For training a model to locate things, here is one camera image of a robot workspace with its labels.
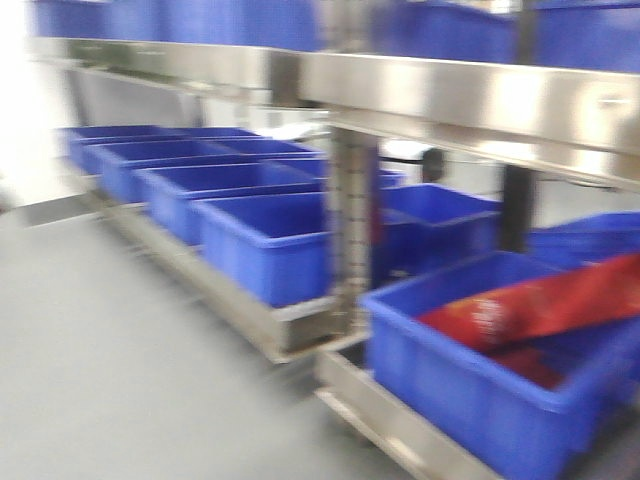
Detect blue lower middle bin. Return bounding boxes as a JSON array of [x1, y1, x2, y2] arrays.
[[372, 183, 502, 288]]

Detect blue bin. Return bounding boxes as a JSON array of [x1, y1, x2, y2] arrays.
[[359, 252, 639, 479], [372, 183, 502, 288]]

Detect red snack bag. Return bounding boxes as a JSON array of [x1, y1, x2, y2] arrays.
[[417, 253, 639, 389]]

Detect blue lower left bin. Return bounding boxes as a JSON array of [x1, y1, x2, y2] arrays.
[[359, 252, 639, 479]]

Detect stainless steel shelf rail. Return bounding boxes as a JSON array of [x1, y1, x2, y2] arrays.
[[28, 37, 639, 191]]

